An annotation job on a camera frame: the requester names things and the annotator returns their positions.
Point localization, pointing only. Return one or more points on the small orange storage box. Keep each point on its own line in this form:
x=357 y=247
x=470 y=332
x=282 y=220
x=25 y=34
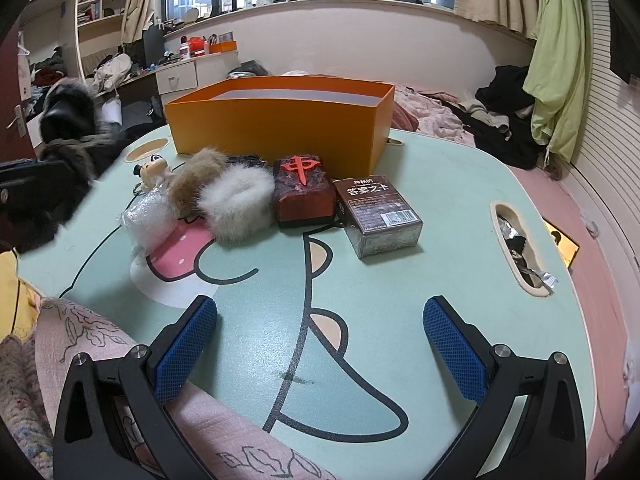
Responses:
x=223 y=47

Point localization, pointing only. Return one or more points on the white drawer cabinet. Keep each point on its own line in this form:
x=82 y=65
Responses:
x=175 y=77

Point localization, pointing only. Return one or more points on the tan fur hair clip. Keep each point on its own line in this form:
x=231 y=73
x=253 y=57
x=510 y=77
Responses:
x=192 y=180

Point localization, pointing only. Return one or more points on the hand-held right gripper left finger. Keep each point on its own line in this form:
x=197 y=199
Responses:
x=185 y=350

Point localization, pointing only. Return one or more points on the large orange cardboard box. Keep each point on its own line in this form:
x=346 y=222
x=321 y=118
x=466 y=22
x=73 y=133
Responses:
x=280 y=130

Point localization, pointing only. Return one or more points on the dark grey bag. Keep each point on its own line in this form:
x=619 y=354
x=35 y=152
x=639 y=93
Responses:
x=250 y=69

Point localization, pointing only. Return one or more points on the clear plastic bag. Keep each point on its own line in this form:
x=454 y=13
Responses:
x=147 y=217

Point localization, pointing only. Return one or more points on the red container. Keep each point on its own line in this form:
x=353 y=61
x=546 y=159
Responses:
x=196 y=42

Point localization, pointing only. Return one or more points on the white fur hair clip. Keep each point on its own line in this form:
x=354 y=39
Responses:
x=235 y=205

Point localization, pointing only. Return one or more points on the light green hanging garment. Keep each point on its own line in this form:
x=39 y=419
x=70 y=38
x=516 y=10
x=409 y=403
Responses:
x=560 y=60

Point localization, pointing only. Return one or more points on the yellow cloth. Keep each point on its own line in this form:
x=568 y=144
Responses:
x=15 y=300

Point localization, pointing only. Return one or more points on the black monitor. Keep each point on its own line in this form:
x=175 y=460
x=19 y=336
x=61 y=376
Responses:
x=152 y=45

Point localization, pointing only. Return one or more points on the white wall shelf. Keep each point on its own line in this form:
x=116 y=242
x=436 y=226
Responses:
x=102 y=22

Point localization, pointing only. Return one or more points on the multicolour knit blanket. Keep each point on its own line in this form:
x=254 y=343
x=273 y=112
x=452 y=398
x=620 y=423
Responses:
x=20 y=410

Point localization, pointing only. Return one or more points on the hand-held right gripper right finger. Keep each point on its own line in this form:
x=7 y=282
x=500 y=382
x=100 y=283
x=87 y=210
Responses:
x=452 y=350

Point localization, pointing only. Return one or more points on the mint cartoon printed desktop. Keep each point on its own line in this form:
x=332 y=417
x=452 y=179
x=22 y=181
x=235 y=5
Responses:
x=400 y=285

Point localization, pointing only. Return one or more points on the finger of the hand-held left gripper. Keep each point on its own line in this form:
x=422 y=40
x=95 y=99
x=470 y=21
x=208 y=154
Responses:
x=40 y=215
x=30 y=172

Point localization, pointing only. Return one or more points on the white slatted closet door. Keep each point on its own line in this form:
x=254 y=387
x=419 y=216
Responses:
x=615 y=150

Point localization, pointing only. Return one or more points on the pink floral quilt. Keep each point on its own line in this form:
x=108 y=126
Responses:
x=430 y=115

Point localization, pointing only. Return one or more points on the white cloth bag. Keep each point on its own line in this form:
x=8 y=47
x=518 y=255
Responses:
x=114 y=70

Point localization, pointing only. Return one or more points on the black clothes pile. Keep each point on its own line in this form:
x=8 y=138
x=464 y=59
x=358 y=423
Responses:
x=500 y=135

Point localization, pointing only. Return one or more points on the crumpled foil wrapper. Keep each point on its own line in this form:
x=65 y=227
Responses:
x=515 y=247

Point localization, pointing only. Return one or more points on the shiny snack packets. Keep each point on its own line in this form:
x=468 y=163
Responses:
x=305 y=195
x=375 y=205

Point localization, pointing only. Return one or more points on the orange black printed packet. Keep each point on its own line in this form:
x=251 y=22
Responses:
x=562 y=242

